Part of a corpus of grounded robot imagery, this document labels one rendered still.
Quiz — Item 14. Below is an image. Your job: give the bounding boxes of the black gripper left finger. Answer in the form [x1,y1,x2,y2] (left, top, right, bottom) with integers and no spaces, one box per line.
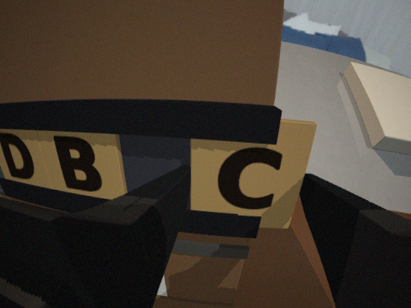
[0,165,191,308]

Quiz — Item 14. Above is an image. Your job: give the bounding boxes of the tan tile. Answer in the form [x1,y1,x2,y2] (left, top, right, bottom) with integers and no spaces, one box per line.
[0,129,54,189]
[37,130,127,199]
[191,119,318,229]

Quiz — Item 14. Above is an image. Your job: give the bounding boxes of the brown angled board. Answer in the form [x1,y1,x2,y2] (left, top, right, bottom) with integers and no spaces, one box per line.
[0,0,284,308]

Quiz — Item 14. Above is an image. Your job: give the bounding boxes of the white paper ticket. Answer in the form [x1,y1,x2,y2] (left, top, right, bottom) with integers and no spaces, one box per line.
[157,277,168,297]

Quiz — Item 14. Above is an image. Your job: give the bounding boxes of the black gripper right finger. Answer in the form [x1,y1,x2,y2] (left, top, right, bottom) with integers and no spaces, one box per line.
[299,174,411,308]

